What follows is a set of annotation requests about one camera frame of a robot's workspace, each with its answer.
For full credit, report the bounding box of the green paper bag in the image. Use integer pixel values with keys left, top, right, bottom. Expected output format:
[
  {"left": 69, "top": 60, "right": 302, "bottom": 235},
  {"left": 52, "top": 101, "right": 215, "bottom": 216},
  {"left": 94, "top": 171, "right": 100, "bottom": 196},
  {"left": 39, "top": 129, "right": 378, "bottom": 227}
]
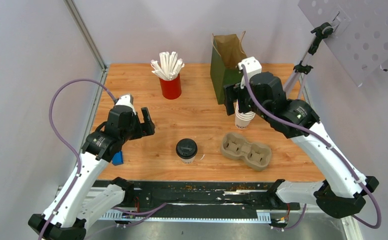
[{"left": 210, "top": 31, "right": 247, "bottom": 105}]

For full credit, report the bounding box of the black coffee lid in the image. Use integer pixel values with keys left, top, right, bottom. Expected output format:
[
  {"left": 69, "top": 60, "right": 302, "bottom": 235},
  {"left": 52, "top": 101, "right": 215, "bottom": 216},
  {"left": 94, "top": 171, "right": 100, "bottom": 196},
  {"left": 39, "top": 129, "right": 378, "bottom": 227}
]
[{"left": 176, "top": 138, "right": 198, "bottom": 160}]

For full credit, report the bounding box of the white paper cup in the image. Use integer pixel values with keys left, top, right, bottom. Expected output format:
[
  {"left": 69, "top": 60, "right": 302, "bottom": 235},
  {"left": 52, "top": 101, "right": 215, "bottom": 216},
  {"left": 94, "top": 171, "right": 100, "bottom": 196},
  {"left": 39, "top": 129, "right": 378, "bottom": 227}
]
[{"left": 181, "top": 156, "right": 195, "bottom": 164}]

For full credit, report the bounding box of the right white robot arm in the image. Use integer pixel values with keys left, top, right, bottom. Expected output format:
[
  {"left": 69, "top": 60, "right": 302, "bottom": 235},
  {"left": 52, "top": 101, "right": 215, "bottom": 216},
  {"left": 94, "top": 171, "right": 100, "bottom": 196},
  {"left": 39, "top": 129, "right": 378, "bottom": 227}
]
[{"left": 223, "top": 72, "right": 379, "bottom": 219}]

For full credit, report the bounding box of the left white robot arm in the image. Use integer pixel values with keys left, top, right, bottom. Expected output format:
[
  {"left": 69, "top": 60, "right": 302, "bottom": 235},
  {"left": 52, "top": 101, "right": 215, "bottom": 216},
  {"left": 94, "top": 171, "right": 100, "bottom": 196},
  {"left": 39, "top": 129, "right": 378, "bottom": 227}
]
[{"left": 28, "top": 105, "right": 155, "bottom": 240}]

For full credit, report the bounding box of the stack of white paper cups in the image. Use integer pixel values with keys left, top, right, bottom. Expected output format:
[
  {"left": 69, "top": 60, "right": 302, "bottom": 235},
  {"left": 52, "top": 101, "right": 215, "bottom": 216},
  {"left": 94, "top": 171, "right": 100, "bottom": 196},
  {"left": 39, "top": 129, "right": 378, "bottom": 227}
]
[{"left": 235, "top": 103, "right": 256, "bottom": 129}]

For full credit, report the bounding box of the blue toy brick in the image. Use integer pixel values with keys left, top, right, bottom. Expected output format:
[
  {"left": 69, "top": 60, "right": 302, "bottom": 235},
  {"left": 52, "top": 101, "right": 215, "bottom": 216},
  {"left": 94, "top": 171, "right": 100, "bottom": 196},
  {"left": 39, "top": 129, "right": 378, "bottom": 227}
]
[{"left": 111, "top": 151, "right": 124, "bottom": 166}]

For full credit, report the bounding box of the red cup holder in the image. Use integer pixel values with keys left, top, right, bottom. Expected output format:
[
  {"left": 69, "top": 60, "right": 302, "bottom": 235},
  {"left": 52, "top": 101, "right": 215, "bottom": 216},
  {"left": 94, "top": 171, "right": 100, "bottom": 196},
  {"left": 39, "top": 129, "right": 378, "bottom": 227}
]
[{"left": 159, "top": 74, "right": 182, "bottom": 100}]

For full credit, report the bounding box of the white wrapped straws bundle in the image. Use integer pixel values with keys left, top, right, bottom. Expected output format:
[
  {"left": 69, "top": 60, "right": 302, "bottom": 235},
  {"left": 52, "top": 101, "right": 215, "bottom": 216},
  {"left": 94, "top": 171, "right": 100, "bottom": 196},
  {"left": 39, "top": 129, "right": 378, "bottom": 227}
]
[{"left": 150, "top": 51, "right": 185, "bottom": 81}]

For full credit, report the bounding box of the brown cardboard cup carrier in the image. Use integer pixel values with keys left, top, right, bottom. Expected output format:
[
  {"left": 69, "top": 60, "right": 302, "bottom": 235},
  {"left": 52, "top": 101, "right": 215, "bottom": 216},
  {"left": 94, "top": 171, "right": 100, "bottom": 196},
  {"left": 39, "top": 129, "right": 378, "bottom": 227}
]
[{"left": 220, "top": 132, "right": 272, "bottom": 172}]

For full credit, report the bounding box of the grey tripod stand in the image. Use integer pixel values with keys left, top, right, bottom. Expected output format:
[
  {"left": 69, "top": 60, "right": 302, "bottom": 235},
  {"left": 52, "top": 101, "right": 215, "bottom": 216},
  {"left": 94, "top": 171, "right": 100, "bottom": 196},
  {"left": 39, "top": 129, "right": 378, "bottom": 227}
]
[{"left": 283, "top": 22, "right": 334, "bottom": 99}]

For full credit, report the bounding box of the grey perforated panel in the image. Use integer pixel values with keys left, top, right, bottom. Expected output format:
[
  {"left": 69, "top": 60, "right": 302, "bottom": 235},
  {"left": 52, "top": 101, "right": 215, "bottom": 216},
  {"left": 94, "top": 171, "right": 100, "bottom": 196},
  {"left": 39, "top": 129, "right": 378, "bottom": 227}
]
[{"left": 298, "top": 0, "right": 388, "bottom": 87}]

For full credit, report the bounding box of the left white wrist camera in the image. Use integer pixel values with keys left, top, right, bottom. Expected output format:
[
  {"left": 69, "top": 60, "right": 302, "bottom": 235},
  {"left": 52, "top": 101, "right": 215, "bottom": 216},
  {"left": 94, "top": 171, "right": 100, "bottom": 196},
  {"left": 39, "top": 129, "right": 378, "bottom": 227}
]
[{"left": 115, "top": 93, "right": 137, "bottom": 115}]

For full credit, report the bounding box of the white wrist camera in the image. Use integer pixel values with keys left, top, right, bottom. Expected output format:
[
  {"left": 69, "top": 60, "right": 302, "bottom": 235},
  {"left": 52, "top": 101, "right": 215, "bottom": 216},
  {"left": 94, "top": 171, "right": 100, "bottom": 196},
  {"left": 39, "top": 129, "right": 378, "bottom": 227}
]
[
  {"left": 115, "top": 93, "right": 137, "bottom": 115},
  {"left": 237, "top": 56, "right": 262, "bottom": 89}
]

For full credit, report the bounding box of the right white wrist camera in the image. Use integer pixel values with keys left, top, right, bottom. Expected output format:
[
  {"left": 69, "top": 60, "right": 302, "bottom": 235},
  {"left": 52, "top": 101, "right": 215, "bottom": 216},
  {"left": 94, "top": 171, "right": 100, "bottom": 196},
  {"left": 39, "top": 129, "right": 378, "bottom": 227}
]
[{"left": 237, "top": 56, "right": 262, "bottom": 89}]

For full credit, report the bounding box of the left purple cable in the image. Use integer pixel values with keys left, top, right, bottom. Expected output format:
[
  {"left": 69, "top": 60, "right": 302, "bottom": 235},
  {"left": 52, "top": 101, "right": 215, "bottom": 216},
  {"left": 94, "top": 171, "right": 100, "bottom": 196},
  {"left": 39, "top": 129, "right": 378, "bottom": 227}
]
[{"left": 38, "top": 78, "right": 119, "bottom": 240}]

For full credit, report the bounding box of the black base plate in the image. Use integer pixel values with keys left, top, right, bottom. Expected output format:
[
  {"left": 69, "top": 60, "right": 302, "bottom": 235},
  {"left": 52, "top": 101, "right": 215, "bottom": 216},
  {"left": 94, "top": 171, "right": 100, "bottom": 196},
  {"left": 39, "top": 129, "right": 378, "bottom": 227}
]
[{"left": 119, "top": 181, "right": 300, "bottom": 220}]

